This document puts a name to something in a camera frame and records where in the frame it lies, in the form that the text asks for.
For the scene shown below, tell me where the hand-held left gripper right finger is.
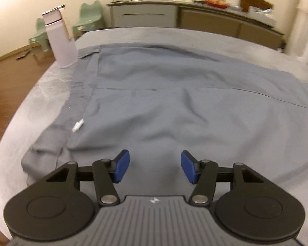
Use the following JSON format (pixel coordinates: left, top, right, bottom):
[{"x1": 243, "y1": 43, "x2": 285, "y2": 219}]
[{"x1": 180, "y1": 151, "x2": 265, "y2": 207}]

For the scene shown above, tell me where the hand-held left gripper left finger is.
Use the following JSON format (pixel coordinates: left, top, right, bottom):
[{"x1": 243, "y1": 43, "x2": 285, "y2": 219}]
[{"x1": 45, "y1": 150, "x2": 130, "y2": 207}]

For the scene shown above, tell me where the blue-grey garment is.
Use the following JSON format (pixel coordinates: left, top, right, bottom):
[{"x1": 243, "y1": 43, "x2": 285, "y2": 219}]
[{"x1": 21, "y1": 43, "x2": 308, "y2": 203}]

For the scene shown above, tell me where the white water bottle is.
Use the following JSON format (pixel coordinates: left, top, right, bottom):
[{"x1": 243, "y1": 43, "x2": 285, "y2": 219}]
[{"x1": 42, "y1": 4, "x2": 78, "y2": 69}]

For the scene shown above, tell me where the large green stool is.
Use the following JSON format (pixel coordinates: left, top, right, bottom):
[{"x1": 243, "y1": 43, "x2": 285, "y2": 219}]
[{"x1": 72, "y1": 2, "x2": 106, "y2": 39}]

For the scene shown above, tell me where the grey television cabinet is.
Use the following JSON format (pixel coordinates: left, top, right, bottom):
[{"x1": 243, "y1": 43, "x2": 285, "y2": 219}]
[{"x1": 106, "y1": 0, "x2": 285, "y2": 52}]

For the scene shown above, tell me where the small green stool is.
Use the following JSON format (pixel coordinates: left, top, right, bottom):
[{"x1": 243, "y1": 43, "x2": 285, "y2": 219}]
[{"x1": 29, "y1": 18, "x2": 52, "y2": 53}]

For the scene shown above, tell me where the red fruit plate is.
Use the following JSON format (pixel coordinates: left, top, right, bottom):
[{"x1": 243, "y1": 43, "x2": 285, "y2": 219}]
[{"x1": 199, "y1": 0, "x2": 229, "y2": 8}]

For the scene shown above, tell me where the grey storage box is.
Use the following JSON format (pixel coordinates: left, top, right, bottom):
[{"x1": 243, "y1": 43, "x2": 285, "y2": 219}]
[{"x1": 249, "y1": 5, "x2": 277, "y2": 28}]

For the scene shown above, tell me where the wooden chess board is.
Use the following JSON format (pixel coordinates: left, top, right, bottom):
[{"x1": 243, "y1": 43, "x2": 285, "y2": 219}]
[{"x1": 241, "y1": 0, "x2": 273, "y2": 12}]

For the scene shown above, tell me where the cream curtain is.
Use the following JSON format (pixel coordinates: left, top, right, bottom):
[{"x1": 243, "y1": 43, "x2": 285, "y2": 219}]
[{"x1": 287, "y1": 0, "x2": 308, "y2": 66}]

